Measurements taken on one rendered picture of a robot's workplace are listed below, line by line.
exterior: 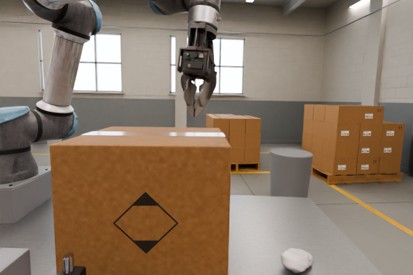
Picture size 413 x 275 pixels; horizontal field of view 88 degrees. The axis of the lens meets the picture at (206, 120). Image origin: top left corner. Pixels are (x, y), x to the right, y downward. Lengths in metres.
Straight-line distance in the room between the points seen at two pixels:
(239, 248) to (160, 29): 5.60
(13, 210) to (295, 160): 2.17
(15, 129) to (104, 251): 0.55
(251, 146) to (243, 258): 3.22
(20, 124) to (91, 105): 5.37
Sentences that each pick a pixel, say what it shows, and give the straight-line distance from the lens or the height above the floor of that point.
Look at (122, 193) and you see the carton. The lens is 0.40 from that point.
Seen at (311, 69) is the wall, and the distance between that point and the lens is 6.72.
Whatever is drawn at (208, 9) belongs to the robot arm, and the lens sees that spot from 0.55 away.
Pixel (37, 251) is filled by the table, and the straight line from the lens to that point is 0.72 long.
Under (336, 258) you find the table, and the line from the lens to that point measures 0.67.
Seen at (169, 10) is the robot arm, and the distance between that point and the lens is 0.63.
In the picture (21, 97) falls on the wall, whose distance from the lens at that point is 7.08.
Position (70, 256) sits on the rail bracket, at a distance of 0.37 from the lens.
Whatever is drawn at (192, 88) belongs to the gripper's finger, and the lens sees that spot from 0.54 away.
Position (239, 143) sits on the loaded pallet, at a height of 0.47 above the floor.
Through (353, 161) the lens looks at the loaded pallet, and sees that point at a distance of 3.79.
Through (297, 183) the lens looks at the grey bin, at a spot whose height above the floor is 0.33.
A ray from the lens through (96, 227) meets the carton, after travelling 0.45.
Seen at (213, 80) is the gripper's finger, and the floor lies 1.24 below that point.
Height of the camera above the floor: 1.20
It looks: 5 degrees down
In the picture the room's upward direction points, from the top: 1 degrees clockwise
